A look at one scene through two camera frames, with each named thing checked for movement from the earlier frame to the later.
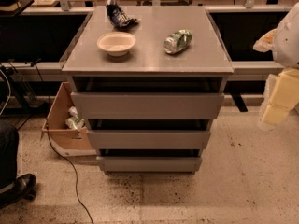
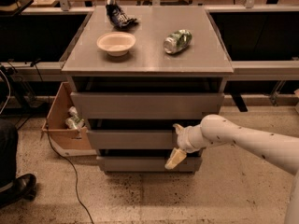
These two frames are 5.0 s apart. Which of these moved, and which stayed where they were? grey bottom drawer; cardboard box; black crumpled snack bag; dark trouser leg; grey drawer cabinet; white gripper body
Moved: white gripper body
Stayed: dark trouser leg; black crumpled snack bag; grey drawer cabinet; grey bottom drawer; cardboard box
